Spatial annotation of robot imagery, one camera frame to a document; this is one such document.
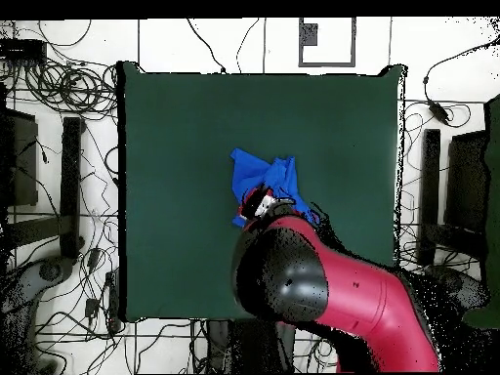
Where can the black power strip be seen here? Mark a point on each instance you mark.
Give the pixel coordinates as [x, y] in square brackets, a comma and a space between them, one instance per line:
[113, 300]

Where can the grey stand foot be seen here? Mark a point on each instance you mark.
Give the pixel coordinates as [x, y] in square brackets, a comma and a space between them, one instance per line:
[461, 285]
[23, 289]

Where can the blue shirt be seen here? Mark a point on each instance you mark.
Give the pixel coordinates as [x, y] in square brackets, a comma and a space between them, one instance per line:
[250, 168]

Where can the long black stand bar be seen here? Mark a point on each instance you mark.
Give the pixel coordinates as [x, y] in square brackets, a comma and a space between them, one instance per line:
[70, 187]
[429, 195]

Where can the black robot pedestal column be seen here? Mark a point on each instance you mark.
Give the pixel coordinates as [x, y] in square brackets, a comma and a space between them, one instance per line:
[242, 347]

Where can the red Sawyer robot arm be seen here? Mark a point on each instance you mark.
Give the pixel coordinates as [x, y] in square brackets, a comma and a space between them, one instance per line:
[351, 293]

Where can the dark green table cloth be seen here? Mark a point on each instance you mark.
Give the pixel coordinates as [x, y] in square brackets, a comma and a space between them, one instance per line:
[175, 234]

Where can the black cabinet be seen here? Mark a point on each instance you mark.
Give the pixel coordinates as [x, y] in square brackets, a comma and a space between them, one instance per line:
[23, 164]
[466, 183]

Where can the small black adapter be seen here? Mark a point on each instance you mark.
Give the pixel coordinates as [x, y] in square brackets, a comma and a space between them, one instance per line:
[91, 308]

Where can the grey square floor frame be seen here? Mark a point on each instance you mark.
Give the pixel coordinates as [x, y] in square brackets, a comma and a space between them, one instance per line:
[308, 35]

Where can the black electronics box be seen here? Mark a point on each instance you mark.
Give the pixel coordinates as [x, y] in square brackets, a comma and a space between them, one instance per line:
[21, 50]

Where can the black power adapter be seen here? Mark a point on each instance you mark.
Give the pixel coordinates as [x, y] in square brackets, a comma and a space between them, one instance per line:
[437, 111]

